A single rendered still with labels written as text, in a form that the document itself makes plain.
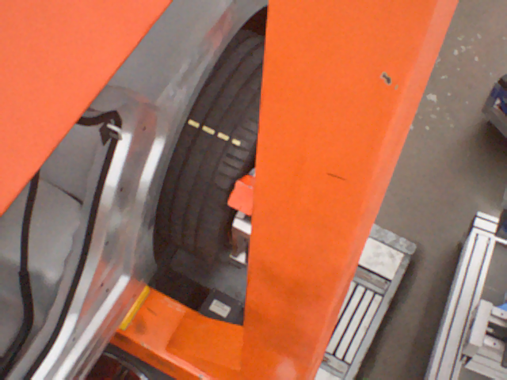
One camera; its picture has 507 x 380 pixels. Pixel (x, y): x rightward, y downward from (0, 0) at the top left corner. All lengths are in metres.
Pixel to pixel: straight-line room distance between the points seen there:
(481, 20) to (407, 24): 3.19
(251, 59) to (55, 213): 0.64
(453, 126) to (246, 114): 1.67
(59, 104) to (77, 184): 1.81
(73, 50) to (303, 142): 0.76
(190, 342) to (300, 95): 1.38
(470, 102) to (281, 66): 2.78
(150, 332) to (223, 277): 0.61
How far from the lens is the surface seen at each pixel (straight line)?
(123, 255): 2.00
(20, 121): 0.21
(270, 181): 1.08
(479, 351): 2.28
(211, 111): 2.01
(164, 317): 2.27
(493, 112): 3.42
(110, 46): 0.23
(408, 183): 3.32
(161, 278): 2.90
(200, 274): 2.81
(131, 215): 1.91
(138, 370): 2.42
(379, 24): 0.76
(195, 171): 2.00
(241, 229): 2.06
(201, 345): 2.16
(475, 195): 3.37
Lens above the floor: 2.81
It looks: 61 degrees down
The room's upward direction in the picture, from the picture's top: 4 degrees clockwise
